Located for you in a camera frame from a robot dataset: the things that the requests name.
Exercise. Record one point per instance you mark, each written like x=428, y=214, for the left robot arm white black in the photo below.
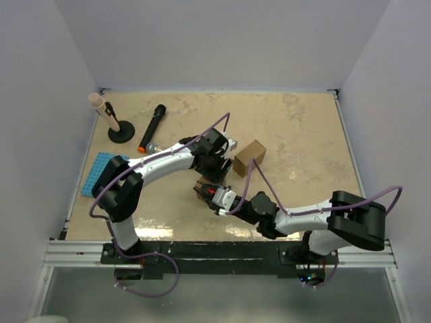
x=118, y=188

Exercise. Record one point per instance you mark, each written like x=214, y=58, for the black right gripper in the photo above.
x=208, y=199

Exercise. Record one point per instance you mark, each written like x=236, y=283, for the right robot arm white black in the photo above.
x=343, y=220

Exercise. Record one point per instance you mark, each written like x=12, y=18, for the silver glitter microphone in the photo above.
x=152, y=148

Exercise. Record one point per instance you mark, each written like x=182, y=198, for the taped cardboard box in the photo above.
x=204, y=179

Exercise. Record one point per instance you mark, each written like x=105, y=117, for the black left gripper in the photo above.
x=218, y=175

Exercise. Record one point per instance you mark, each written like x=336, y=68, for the beige microphone on stand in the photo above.
x=97, y=102

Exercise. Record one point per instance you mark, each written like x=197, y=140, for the small cardboard box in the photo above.
x=242, y=159

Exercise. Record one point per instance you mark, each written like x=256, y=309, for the black microphone orange end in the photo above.
x=158, y=115

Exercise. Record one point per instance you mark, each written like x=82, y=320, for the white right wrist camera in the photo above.
x=223, y=200

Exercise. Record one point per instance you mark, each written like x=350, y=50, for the blue studded building plate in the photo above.
x=96, y=170

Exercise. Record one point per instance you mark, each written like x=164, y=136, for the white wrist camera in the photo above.
x=231, y=145
x=223, y=200

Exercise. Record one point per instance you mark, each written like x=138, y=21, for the aluminium frame rail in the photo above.
x=82, y=254

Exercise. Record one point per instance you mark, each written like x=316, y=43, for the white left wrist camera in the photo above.
x=231, y=145

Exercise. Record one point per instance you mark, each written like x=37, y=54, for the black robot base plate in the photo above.
x=282, y=259

